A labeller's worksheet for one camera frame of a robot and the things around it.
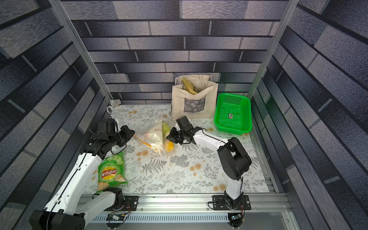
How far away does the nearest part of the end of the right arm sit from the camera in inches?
26.8

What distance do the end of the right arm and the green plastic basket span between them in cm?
33

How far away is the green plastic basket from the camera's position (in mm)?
1047
